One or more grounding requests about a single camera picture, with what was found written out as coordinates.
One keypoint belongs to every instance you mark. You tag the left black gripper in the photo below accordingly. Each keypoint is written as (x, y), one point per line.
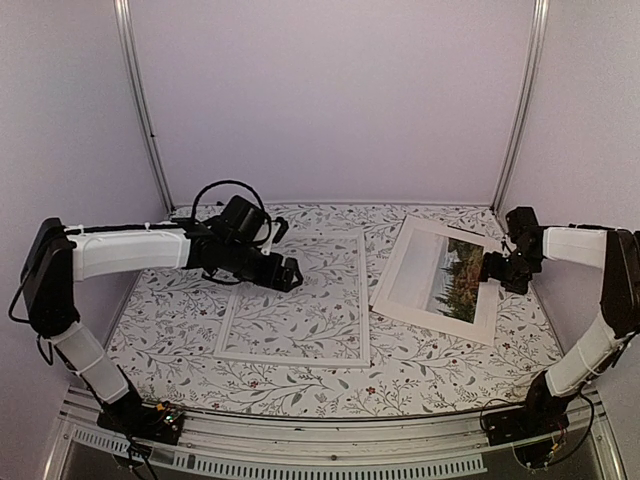
(270, 278)

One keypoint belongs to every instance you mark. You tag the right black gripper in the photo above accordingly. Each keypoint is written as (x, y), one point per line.
(490, 269)

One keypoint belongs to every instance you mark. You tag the white picture frame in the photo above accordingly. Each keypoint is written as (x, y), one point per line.
(322, 323)

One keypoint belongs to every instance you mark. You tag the landscape photo print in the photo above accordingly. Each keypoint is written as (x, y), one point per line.
(455, 287)

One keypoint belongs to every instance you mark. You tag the white mat board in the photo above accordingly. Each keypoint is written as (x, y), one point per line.
(405, 283)

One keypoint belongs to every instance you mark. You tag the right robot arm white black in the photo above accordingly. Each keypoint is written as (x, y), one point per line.
(615, 252)

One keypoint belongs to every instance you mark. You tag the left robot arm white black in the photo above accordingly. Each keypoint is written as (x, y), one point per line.
(236, 241)

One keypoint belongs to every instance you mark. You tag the floral patterned table mat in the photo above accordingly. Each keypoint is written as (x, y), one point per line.
(166, 337)

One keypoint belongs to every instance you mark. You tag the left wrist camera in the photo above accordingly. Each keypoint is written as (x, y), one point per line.
(277, 228)

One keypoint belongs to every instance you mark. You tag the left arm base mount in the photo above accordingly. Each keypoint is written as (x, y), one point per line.
(162, 422)

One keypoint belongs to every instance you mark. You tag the front aluminium rail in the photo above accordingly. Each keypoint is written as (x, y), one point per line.
(220, 445)

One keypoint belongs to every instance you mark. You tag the right aluminium corner post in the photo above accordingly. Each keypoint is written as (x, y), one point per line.
(531, 68)

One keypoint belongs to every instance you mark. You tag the aluminium corner post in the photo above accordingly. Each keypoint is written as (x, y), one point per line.
(125, 28)
(531, 68)

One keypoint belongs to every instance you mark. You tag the left aluminium corner post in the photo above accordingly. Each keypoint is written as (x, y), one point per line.
(125, 28)

